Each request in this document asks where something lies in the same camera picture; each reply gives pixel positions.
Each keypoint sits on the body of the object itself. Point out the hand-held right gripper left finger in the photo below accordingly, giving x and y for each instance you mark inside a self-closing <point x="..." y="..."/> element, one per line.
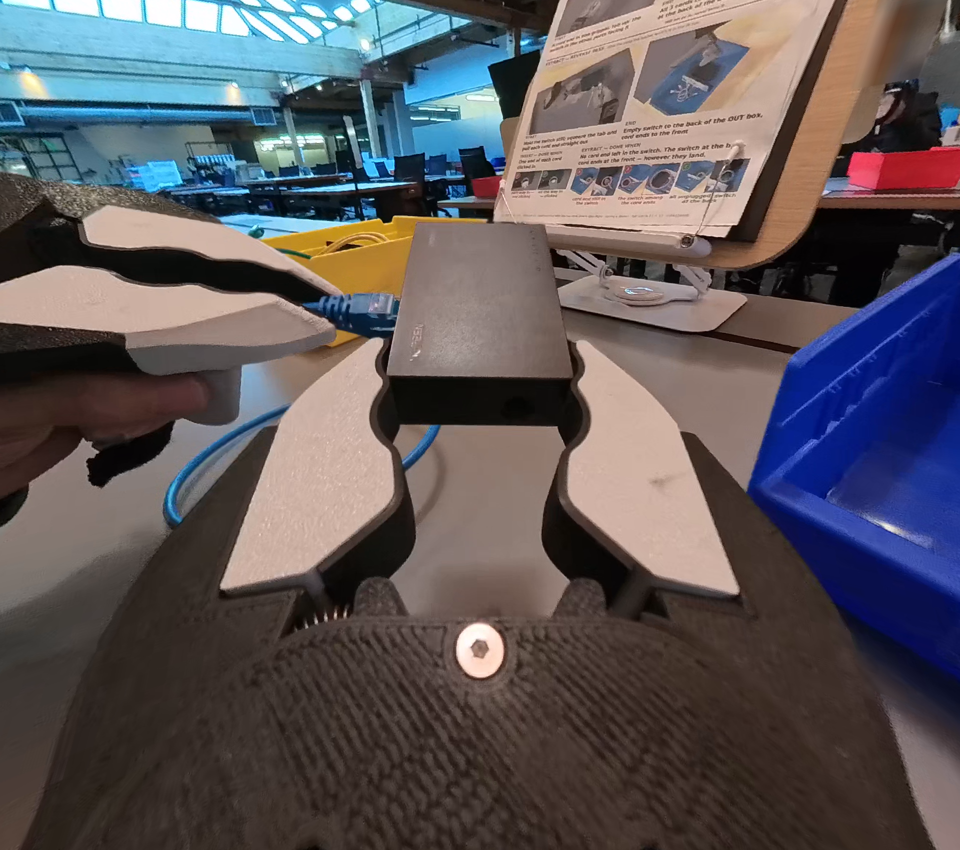
<point x="315" y="483"/>

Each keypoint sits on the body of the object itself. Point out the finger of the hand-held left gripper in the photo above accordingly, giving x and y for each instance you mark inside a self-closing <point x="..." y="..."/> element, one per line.
<point x="150" y="310"/>
<point x="187" y="239"/>

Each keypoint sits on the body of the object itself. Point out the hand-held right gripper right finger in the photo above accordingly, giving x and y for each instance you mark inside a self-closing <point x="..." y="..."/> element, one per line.
<point x="645" y="475"/>

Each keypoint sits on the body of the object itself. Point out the black network switch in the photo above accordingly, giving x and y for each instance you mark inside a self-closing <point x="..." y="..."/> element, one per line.
<point x="480" y="310"/>

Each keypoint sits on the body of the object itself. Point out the person's left hand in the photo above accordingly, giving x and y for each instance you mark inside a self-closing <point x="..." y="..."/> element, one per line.
<point x="75" y="415"/>

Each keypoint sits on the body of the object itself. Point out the dark work table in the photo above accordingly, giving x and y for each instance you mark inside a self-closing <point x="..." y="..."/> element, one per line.
<point x="337" y="190"/>

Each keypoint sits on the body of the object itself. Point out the white metal stand base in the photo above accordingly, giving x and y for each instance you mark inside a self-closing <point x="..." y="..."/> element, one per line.
<point x="675" y="314"/>

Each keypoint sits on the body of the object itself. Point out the yellow plastic bin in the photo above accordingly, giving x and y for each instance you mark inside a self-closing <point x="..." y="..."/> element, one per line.
<point x="360" y="276"/>

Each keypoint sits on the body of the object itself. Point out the blue plastic bin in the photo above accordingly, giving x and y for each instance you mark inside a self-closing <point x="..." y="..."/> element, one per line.
<point x="847" y="415"/>

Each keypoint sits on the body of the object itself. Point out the black office chair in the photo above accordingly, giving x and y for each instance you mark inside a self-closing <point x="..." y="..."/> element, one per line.
<point x="411" y="166"/>
<point x="476" y="164"/>

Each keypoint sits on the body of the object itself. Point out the small red bin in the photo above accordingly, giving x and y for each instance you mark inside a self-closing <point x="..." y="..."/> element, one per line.
<point x="486" y="187"/>

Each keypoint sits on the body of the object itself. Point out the printed instruction sheet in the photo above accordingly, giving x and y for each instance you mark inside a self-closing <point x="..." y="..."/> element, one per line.
<point x="675" y="115"/>

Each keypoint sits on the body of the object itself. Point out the black screen panel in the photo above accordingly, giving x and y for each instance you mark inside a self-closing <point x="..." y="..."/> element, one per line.
<point x="514" y="82"/>

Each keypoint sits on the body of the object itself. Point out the wooden work table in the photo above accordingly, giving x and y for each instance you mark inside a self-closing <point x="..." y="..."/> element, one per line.
<point x="885" y="199"/>

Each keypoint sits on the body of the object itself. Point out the wooden document stand board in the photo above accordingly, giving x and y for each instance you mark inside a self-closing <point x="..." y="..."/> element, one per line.
<point x="825" y="153"/>

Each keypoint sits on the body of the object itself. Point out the large red bin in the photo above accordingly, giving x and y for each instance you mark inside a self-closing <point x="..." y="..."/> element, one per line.
<point x="900" y="169"/>

